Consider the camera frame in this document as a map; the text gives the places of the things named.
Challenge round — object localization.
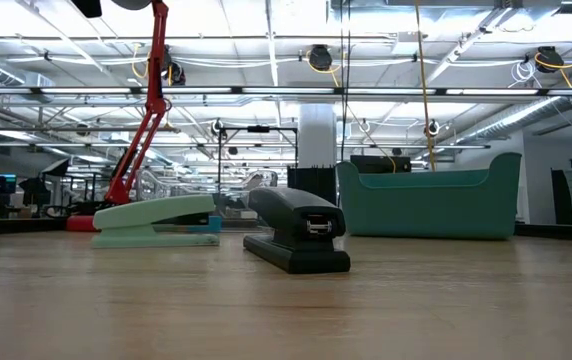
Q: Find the black hanging cable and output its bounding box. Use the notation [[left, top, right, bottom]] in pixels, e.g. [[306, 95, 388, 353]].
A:
[[339, 0, 353, 164]]

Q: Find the red desk lamp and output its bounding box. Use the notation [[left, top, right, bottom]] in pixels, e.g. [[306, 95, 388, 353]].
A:
[[64, 0, 172, 233]]

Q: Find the blue tape roll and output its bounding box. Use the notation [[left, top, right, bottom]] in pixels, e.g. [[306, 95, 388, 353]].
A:
[[185, 214, 223, 234]]

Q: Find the yellow cable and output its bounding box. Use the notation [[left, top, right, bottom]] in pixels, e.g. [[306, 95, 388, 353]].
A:
[[412, 0, 440, 173]]

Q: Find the clear plastic bin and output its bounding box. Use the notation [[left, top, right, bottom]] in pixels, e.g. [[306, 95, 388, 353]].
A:
[[133, 167, 281, 235]]

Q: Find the black box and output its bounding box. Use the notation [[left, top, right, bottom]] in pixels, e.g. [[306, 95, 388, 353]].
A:
[[349, 154, 413, 175], [286, 165, 339, 205]]

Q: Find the black upright panel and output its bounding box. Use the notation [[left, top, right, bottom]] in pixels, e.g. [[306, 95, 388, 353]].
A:
[[550, 168, 572, 225]]

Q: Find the mint green stapler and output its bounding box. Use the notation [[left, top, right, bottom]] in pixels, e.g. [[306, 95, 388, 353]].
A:
[[90, 193, 221, 250]]

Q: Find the black rig frame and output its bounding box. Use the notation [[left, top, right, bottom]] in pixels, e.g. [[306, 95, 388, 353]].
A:
[[217, 125, 301, 194]]

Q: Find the black equipment on stand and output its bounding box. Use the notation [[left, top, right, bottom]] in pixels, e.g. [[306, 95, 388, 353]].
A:
[[18, 158, 71, 217]]

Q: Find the teal plastic bin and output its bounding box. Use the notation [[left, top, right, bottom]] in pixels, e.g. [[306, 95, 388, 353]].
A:
[[336, 151, 523, 241]]

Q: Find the white pillar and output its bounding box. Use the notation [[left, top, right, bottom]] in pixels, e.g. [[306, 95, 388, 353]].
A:
[[297, 102, 338, 169]]

